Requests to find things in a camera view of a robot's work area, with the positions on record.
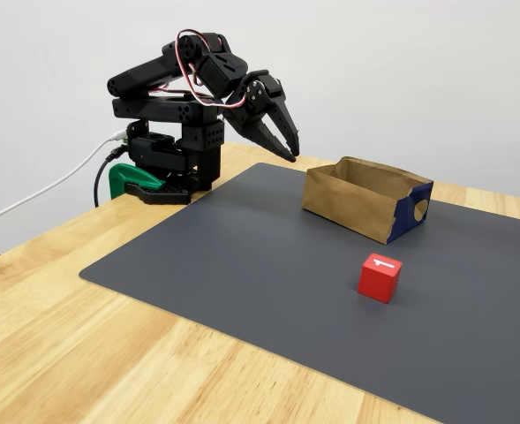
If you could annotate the red cube with white mark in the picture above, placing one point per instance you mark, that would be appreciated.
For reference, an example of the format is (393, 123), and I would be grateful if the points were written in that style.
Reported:
(376, 282)

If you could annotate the brown paper box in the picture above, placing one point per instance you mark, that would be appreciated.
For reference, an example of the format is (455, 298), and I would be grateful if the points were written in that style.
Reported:
(352, 207)

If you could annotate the dark grey table mat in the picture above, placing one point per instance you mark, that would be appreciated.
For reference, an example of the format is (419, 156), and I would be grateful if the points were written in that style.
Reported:
(242, 265)

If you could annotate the black controller board mount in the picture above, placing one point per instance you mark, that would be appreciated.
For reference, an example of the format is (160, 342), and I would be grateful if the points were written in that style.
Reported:
(138, 130)

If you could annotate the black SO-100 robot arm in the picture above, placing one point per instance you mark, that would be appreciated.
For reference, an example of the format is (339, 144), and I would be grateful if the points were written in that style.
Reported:
(153, 73)

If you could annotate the green table clamp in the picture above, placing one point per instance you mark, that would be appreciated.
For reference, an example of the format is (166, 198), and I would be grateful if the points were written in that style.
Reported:
(120, 176)

